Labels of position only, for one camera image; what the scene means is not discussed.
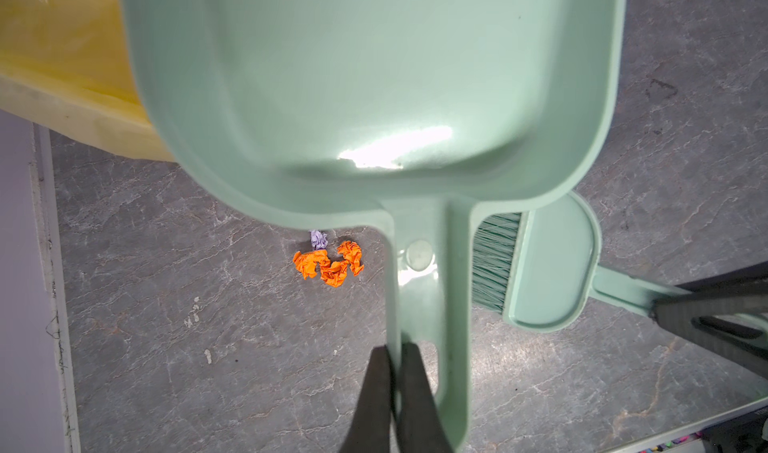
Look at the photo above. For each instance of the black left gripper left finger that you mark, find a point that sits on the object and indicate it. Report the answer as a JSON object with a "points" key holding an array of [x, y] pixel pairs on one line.
{"points": [[369, 431]]}

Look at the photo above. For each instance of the beige bin yellow bag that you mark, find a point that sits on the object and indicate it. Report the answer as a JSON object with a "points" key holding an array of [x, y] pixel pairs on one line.
{"points": [[65, 66]]}

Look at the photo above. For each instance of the aluminium front rail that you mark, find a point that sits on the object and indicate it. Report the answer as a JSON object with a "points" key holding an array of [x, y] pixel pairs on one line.
{"points": [[683, 438]]}

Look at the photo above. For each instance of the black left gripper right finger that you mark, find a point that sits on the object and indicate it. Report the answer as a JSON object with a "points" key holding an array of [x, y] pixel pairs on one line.
{"points": [[419, 428]]}

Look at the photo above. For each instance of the green plastic dustpan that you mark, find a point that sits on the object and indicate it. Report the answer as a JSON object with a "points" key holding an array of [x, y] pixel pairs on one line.
{"points": [[420, 118]]}

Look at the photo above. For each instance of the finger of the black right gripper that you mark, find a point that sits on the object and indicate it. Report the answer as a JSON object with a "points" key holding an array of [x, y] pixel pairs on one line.
{"points": [[740, 344], [742, 290]]}

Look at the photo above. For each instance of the small purple paper scrap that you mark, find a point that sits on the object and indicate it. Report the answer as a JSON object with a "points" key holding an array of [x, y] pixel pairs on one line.
{"points": [[319, 240]]}

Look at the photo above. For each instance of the green hand brush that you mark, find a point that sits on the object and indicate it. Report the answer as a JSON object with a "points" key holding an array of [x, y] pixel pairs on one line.
{"points": [[537, 269]]}

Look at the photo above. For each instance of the orange paper scrap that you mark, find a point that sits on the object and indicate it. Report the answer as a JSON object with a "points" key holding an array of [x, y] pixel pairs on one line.
{"points": [[332, 272]]}

